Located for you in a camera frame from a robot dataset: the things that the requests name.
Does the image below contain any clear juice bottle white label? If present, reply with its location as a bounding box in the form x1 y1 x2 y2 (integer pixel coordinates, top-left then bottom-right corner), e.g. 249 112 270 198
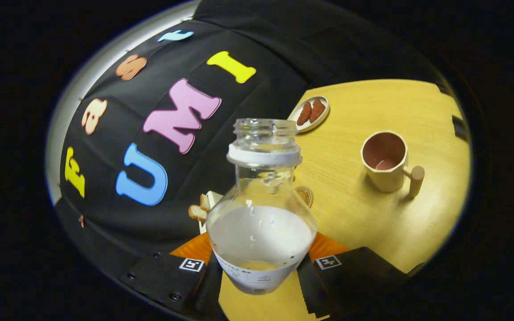
206 118 318 296

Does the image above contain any black table edge clamp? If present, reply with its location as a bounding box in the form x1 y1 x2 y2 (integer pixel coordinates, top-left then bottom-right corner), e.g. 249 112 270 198
452 115 469 142

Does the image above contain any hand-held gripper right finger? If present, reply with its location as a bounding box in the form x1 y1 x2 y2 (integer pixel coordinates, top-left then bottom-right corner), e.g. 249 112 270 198
296 233 408 318

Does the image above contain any wooden table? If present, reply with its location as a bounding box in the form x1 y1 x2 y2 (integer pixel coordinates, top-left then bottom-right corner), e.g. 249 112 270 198
218 79 471 321

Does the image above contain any brown meat piece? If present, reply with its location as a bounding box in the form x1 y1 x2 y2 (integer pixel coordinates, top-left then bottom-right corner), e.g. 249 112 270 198
296 102 313 126
309 99 326 123

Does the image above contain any white toaster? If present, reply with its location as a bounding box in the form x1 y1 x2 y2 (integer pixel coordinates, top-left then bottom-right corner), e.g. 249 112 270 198
199 191 224 235

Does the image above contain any beige cup with wooden handle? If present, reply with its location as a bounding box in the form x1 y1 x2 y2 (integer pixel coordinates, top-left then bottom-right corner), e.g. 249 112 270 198
361 131 425 199

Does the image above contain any white round plate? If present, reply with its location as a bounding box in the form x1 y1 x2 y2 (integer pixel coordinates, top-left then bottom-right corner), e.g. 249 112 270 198
287 95 330 133

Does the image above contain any round cork coaster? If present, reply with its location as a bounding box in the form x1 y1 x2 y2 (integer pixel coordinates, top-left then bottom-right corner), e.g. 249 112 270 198
295 185 314 209

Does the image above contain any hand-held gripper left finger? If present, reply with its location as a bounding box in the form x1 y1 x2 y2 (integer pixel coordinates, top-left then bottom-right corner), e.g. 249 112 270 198
121 233 228 321

